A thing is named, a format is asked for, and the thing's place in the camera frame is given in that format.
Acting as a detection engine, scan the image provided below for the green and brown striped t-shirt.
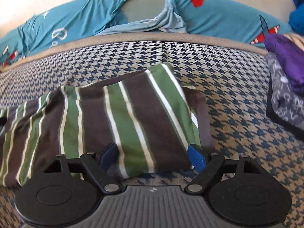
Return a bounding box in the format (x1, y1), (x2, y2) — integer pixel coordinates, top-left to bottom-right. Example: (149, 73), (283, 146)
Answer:
(0, 62), (214, 187)

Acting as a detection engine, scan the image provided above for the teal cover with red patch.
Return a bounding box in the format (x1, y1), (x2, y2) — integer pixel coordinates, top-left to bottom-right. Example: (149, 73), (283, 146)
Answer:
(167, 0), (295, 46)

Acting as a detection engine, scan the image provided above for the purple folded blanket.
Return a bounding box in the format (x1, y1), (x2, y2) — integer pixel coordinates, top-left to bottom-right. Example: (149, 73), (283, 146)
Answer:
(264, 34), (304, 95)

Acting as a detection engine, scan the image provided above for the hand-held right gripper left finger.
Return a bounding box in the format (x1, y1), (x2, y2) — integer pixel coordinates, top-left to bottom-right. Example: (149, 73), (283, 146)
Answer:
(43, 142), (123, 193)

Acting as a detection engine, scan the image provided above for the cream striped cloth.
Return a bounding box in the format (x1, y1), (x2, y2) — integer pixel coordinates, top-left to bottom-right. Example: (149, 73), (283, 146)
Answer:
(284, 33), (304, 45)

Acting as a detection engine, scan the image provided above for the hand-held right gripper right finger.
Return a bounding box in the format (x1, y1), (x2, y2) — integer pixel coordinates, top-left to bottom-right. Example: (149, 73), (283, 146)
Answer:
(185, 144), (262, 193)

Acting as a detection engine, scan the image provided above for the grey-green foam cushion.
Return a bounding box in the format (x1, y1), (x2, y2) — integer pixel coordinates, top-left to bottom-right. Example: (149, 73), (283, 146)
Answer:
(125, 0), (167, 25)

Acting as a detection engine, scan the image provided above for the grey patterned folded blanket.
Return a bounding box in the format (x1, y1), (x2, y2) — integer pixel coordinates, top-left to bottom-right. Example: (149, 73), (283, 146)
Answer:
(266, 52), (304, 127)

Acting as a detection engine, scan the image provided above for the light blue cloth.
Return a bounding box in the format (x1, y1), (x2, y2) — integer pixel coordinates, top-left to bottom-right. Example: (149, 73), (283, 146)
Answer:
(97, 0), (188, 35)

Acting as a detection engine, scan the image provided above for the blue houndstooth bed mat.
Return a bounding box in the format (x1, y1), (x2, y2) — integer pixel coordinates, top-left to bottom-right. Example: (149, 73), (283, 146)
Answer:
(0, 33), (304, 228)

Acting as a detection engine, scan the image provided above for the blue puffer jacket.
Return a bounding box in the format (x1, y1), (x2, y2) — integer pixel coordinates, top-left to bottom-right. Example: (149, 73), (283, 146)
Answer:
(288, 0), (304, 35)

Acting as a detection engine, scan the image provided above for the black folded cloth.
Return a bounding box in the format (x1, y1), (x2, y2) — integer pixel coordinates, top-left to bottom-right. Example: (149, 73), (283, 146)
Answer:
(265, 76), (304, 134)

